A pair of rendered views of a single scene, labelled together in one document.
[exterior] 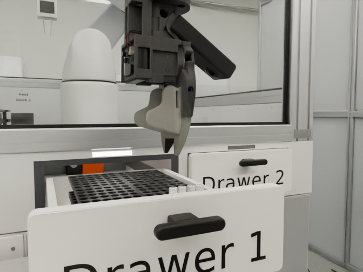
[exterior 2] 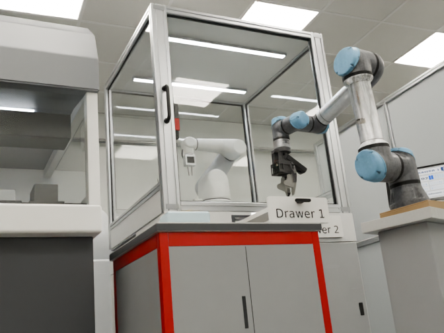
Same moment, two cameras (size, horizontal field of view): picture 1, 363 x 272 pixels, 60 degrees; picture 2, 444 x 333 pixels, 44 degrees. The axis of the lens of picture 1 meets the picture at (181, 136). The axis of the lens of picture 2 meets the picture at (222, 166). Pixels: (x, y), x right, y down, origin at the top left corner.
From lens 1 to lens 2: 203 cm
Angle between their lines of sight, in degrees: 21
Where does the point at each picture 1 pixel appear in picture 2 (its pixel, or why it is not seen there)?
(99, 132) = (253, 204)
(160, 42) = (285, 162)
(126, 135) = (263, 205)
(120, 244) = (287, 206)
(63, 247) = (275, 204)
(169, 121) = (290, 184)
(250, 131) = not seen: hidden behind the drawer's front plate
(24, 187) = not seen: hidden behind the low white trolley
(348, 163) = not seen: hidden behind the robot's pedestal
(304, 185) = (351, 236)
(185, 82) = (293, 172)
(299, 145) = (345, 215)
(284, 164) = (337, 222)
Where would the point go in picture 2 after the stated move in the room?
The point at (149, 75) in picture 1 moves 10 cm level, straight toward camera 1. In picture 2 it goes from (283, 170) to (289, 163)
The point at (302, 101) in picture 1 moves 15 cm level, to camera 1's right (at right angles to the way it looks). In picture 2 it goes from (341, 192) to (370, 190)
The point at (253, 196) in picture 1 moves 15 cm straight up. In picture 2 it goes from (318, 199) to (312, 166)
